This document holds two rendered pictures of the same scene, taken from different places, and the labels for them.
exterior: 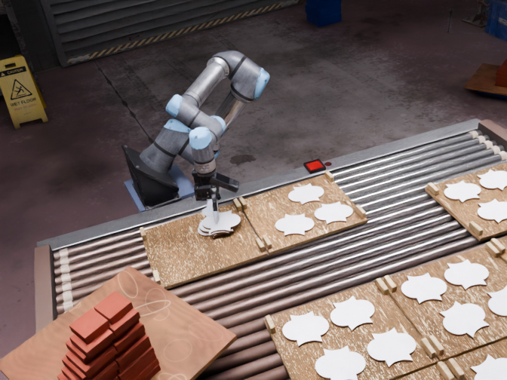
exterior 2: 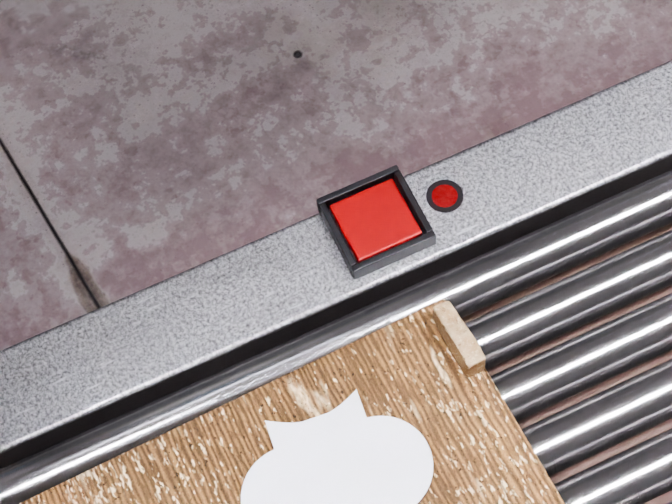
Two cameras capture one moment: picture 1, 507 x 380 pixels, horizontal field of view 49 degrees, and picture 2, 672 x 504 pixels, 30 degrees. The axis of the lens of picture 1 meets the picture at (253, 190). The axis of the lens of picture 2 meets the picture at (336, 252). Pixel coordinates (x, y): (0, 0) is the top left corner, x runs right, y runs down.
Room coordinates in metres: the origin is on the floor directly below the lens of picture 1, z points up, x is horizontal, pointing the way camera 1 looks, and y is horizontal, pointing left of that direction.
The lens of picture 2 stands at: (1.56, -0.22, 1.86)
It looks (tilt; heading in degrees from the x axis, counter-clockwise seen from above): 64 degrees down; 357
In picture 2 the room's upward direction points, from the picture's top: 8 degrees counter-clockwise
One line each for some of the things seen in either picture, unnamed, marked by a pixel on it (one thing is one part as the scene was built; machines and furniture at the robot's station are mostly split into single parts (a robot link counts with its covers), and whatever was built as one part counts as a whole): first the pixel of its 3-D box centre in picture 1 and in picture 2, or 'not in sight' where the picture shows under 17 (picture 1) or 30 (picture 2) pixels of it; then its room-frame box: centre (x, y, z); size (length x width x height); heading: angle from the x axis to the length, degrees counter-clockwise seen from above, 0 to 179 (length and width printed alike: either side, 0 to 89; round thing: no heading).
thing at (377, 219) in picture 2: (314, 166); (375, 222); (2.05, -0.28, 0.92); 0.06 x 0.06 x 0.01; 14
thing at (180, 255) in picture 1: (201, 243); not in sight; (1.62, 0.23, 0.93); 0.41 x 0.35 x 0.02; 106
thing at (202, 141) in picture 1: (201, 145); not in sight; (1.68, 0.16, 1.32); 0.09 x 0.08 x 0.11; 158
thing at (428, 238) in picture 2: (314, 166); (375, 221); (2.05, -0.28, 0.92); 0.08 x 0.08 x 0.02; 14
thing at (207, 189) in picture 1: (206, 182); not in sight; (1.68, 0.17, 1.16); 0.09 x 0.08 x 0.12; 85
